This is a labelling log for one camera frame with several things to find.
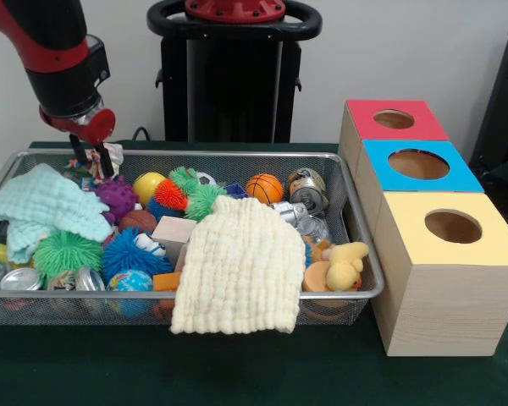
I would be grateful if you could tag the black upright panel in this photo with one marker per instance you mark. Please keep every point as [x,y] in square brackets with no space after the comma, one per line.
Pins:
[504,97]

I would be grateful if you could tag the blue spiky ball with eyes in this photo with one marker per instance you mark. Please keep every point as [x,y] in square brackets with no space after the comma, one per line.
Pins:
[127,254]

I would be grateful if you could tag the shallow mesh bin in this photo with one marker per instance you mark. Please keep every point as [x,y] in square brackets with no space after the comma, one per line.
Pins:
[67,308]

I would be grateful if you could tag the cream waffle cloth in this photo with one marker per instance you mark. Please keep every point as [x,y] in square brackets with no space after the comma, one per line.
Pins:
[237,270]

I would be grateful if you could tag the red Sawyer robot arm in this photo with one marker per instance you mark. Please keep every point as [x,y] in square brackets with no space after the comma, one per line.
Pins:
[55,63]

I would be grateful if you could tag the yellow ball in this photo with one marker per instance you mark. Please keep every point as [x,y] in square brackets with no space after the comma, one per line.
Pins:
[148,186]

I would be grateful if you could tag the colourful patterned cloth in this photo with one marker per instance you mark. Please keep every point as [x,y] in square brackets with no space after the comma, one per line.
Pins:
[94,162]

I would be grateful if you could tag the wooden box with three holes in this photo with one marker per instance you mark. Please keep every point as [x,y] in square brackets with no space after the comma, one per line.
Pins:
[448,304]

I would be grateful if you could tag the globe print ball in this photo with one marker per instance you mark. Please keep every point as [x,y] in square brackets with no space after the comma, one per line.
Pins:
[129,281]

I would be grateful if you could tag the mint waffle cloth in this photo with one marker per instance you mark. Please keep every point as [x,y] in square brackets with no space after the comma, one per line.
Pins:
[46,203]

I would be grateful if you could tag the yellow plush duck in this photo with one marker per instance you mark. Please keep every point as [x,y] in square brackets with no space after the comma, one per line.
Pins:
[343,266]

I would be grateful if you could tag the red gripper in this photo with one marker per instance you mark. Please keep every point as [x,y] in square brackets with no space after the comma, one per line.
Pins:
[101,127]

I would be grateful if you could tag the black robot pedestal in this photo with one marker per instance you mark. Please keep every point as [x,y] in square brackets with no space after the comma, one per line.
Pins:
[220,93]

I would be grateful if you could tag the orange basketball toy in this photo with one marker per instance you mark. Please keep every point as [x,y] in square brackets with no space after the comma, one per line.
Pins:
[263,187]

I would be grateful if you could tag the green spiky ball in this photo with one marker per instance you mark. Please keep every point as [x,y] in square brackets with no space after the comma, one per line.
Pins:
[65,254]

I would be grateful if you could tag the purple knobby ball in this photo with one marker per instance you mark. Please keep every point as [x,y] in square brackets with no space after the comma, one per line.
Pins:
[118,201]

